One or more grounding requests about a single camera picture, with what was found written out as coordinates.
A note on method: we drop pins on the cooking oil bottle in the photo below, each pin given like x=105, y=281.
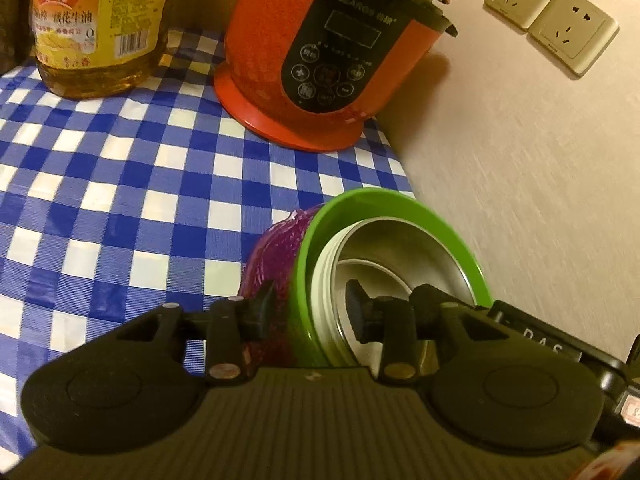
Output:
x=100, y=35

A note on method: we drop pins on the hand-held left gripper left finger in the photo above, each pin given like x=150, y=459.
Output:
x=262, y=310

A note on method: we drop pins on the stainless steel bowl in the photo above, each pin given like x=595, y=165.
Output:
x=400, y=250

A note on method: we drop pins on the green plastic bowl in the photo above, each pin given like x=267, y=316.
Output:
x=310, y=260

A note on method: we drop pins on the small purple transparent plate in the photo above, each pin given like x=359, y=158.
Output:
x=270, y=255

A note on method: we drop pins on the red electric pressure cooker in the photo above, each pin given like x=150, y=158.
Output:
x=260, y=60

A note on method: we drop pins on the blue white checked tablecloth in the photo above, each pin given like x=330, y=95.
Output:
x=125, y=185

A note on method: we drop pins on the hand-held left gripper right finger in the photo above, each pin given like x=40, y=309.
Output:
x=356, y=305

